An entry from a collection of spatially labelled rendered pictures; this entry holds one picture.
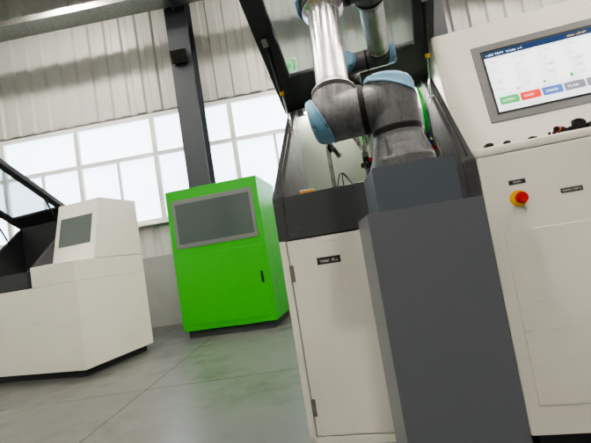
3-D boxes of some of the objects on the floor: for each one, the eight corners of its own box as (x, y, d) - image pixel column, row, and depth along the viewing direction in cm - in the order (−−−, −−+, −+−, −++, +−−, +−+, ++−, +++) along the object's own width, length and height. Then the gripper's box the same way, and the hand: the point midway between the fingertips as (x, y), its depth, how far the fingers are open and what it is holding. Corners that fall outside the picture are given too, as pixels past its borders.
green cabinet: (184, 340, 422) (164, 192, 434) (213, 324, 502) (195, 199, 514) (278, 328, 404) (254, 174, 416) (293, 313, 484) (272, 185, 496)
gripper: (342, 97, 154) (351, 149, 153) (365, 91, 152) (375, 144, 151) (344, 104, 163) (353, 154, 161) (366, 98, 161) (375, 149, 159)
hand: (363, 148), depth 159 cm, fingers closed
